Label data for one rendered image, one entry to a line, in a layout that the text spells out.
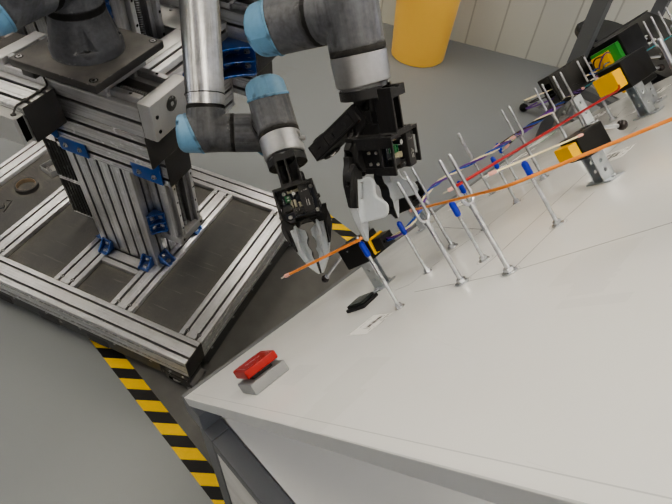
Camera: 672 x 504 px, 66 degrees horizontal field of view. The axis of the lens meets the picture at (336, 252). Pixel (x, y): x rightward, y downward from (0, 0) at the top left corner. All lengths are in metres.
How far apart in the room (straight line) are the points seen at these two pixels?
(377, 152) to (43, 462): 1.59
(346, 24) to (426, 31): 2.91
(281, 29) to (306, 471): 0.72
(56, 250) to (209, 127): 1.30
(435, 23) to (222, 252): 2.16
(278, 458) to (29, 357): 1.40
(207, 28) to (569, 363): 0.89
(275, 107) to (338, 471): 0.65
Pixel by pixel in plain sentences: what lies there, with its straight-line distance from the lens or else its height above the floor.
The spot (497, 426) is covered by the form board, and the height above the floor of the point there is 1.44.
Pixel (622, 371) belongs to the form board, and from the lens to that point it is 0.34.
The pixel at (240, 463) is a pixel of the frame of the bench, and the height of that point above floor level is 0.80.
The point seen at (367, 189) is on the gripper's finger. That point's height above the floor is 1.26.
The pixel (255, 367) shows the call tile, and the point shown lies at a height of 1.13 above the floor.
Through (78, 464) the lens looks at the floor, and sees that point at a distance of 1.96.
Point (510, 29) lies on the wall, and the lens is 4.04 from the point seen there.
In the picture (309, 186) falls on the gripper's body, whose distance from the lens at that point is 0.88.
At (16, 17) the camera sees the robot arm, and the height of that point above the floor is 1.31.
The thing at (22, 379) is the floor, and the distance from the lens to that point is 2.18.
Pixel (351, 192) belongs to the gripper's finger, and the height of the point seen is 1.25.
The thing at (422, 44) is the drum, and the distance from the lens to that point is 3.63.
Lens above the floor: 1.74
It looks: 48 degrees down
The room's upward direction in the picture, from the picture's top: 6 degrees clockwise
